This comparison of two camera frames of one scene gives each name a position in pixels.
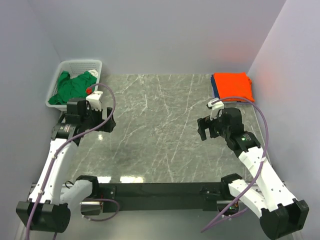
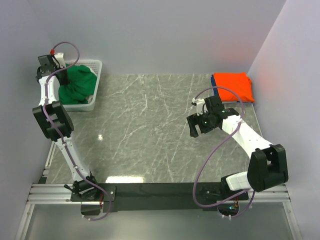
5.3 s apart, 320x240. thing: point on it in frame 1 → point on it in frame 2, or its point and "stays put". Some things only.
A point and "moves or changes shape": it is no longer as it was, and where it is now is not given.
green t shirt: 75,87 moves or changes shape
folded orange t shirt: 234,85 stays put
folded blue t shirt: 216,93 stays put
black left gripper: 108,126 → 66,81
